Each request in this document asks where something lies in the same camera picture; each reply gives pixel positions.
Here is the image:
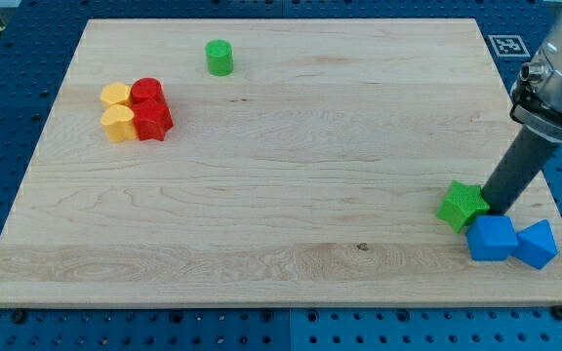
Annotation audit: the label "wooden board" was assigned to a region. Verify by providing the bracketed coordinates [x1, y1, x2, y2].
[0, 19, 562, 309]

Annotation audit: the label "green cylinder block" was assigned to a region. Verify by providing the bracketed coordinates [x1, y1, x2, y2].
[205, 39, 234, 76]

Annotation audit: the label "red star block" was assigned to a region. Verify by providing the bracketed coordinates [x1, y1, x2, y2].
[132, 99, 174, 141]

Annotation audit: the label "red cylinder block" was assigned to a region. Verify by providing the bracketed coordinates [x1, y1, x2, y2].
[131, 77, 166, 104]

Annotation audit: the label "yellow heart block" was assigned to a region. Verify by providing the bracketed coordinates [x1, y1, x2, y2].
[100, 104, 138, 142]

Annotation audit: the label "green star block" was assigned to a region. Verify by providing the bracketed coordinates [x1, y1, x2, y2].
[436, 180, 490, 233]

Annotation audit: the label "yellow hexagon block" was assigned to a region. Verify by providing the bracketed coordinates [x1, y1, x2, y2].
[100, 82, 132, 109]

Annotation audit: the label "blue cube block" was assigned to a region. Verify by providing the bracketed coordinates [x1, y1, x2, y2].
[466, 215, 519, 261]

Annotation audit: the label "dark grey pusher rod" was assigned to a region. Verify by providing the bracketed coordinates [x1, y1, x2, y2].
[482, 127, 559, 215]

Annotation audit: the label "white fiducial marker tag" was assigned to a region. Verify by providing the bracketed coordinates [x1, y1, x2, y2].
[489, 34, 530, 58]

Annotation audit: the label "blue triangular block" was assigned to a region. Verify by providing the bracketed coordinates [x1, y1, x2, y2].
[511, 219, 558, 270]

